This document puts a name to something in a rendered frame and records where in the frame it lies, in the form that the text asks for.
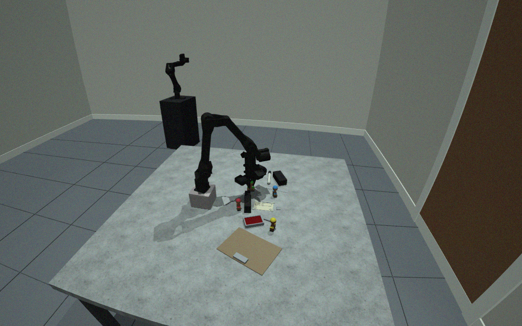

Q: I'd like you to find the cream inspection card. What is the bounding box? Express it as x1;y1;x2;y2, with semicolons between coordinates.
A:
252;199;275;212

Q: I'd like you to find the yellow ball-handled stamp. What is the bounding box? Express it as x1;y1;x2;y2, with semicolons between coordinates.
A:
270;217;276;232

